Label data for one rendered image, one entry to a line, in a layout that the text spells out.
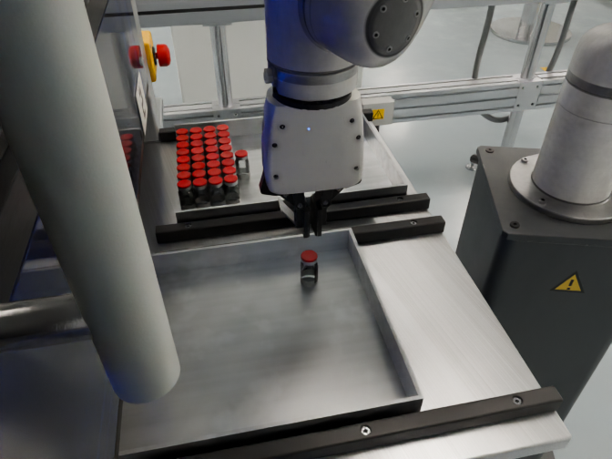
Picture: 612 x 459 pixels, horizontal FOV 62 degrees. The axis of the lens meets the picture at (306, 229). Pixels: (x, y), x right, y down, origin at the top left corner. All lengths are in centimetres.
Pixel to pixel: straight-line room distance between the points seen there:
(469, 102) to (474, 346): 155
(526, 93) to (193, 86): 139
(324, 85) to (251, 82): 198
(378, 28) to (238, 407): 38
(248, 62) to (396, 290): 185
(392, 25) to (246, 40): 200
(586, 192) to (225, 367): 60
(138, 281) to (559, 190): 79
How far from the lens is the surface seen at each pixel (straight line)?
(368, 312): 62
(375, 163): 88
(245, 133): 96
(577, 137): 84
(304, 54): 44
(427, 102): 200
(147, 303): 17
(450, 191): 241
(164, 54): 101
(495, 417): 56
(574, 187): 88
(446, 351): 60
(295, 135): 49
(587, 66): 82
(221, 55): 175
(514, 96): 218
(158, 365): 19
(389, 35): 38
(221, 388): 56
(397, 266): 69
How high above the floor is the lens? 135
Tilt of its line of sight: 40 degrees down
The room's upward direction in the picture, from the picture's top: straight up
